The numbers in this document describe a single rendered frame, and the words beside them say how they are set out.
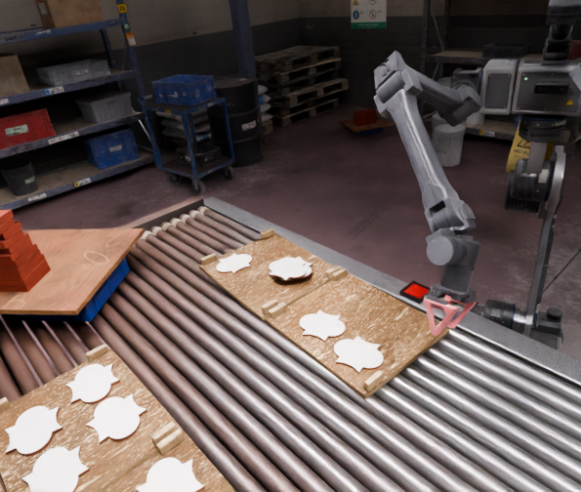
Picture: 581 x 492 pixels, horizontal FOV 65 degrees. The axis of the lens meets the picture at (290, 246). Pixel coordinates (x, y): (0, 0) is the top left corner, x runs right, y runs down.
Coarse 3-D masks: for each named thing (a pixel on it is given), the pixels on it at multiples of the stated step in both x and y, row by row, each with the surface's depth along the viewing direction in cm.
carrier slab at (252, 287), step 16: (256, 240) 182; (272, 240) 180; (288, 240) 179; (224, 256) 173; (256, 256) 171; (272, 256) 170; (288, 256) 169; (304, 256) 168; (208, 272) 164; (240, 272) 163; (256, 272) 162; (320, 272) 158; (224, 288) 157; (240, 288) 154; (256, 288) 154; (272, 288) 153; (288, 288) 152; (304, 288) 151; (256, 304) 146; (288, 304) 146
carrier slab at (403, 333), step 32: (320, 288) 150; (352, 288) 149; (288, 320) 138; (352, 320) 135; (384, 320) 134; (416, 320) 133; (320, 352) 125; (384, 352) 123; (416, 352) 122; (352, 384) 115; (384, 384) 115
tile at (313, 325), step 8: (320, 312) 138; (304, 320) 136; (312, 320) 135; (320, 320) 135; (328, 320) 135; (336, 320) 135; (304, 328) 133; (312, 328) 132; (320, 328) 132; (328, 328) 132; (336, 328) 132; (344, 328) 131; (304, 336) 131; (312, 336) 130; (320, 336) 129; (328, 336) 129; (336, 336) 129
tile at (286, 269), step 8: (272, 264) 158; (280, 264) 157; (288, 264) 157; (296, 264) 156; (304, 264) 156; (272, 272) 153; (280, 272) 153; (288, 272) 152; (296, 272) 152; (304, 272) 151
